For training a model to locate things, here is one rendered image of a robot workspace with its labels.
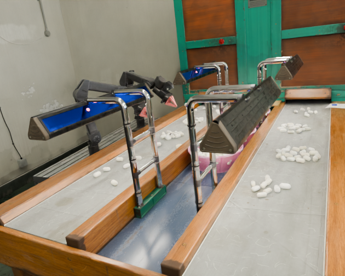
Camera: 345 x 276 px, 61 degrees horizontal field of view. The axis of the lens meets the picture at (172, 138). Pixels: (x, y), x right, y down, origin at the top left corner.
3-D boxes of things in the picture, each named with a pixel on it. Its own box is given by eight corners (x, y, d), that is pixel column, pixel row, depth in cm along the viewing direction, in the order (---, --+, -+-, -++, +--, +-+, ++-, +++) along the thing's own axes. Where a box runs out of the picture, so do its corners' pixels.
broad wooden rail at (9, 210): (-4, 256, 112) (-19, 213, 106) (189, 122, 262) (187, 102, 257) (16, 263, 107) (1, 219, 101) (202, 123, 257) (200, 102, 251)
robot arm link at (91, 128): (99, 138, 181) (82, 87, 170) (102, 141, 176) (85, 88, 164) (90, 142, 179) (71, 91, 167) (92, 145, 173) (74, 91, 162)
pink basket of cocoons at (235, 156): (180, 173, 142) (178, 154, 139) (201, 153, 164) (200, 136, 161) (235, 179, 129) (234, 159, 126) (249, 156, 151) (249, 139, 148)
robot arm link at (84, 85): (124, 85, 183) (74, 77, 168) (130, 86, 176) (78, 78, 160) (121, 105, 185) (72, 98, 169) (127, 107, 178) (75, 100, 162)
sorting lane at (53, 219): (4, 230, 102) (3, 225, 101) (201, 107, 253) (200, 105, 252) (67, 249, 88) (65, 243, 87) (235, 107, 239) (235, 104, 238)
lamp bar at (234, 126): (199, 152, 63) (196, 120, 61) (259, 95, 115) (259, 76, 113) (235, 155, 60) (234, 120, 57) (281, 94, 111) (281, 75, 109)
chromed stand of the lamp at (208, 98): (194, 229, 98) (180, 96, 84) (214, 200, 115) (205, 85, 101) (252, 241, 89) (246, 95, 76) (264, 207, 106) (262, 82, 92)
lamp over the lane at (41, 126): (28, 139, 90) (21, 116, 87) (139, 97, 141) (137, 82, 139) (46, 141, 86) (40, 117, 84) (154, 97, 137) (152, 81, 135)
